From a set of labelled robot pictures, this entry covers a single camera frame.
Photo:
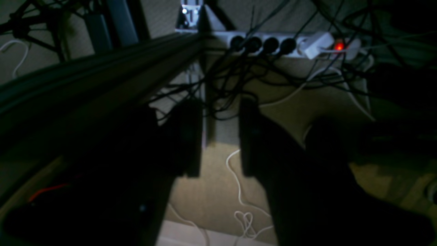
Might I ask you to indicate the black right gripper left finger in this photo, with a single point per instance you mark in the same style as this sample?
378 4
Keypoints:
116 194

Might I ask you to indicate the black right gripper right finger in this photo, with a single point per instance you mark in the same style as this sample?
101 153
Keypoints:
313 196

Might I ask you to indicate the white plug adapter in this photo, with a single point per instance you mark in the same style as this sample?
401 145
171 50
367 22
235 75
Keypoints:
311 47

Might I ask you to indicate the white power strip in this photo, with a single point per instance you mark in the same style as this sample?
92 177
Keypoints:
279 45

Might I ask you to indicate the aluminium frame rail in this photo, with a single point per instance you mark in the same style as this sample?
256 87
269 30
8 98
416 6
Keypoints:
29 102

